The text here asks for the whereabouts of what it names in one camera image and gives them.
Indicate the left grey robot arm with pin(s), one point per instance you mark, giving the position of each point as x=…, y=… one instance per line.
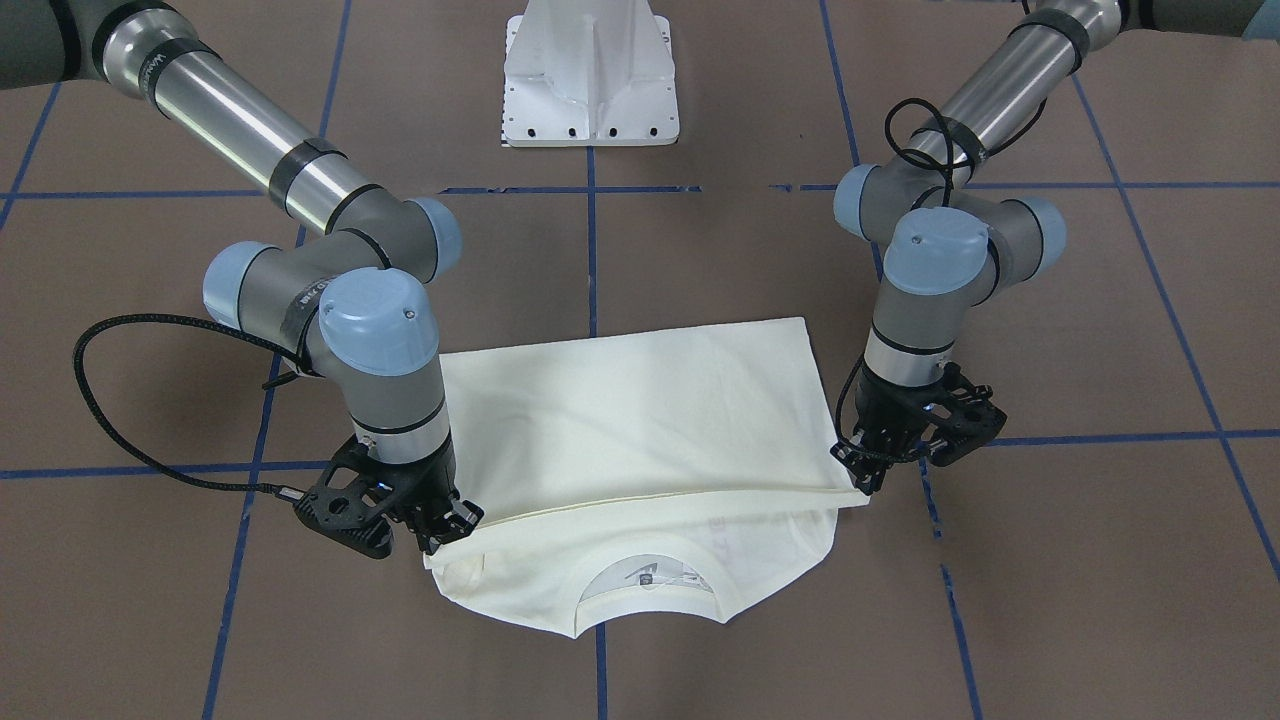
x=945, y=251

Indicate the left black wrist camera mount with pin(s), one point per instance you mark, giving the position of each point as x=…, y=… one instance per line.
x=963, y=416

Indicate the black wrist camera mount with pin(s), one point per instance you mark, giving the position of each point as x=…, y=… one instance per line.
x=349, y=504
x=963, y=416

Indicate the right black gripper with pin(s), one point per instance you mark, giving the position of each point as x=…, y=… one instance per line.
x=424, y=488

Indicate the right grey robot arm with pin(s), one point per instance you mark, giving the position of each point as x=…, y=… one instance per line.
x=350, y=306

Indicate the cream long-sleeve cat shirt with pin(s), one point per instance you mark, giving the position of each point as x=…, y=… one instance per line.
x=685, y=470

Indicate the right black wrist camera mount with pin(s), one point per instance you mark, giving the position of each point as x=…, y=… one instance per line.
x=349, y=504

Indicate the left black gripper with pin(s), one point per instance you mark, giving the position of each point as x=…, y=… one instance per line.
x=886, y=415

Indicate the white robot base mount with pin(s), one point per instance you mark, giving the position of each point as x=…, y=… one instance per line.
x=589, y=73

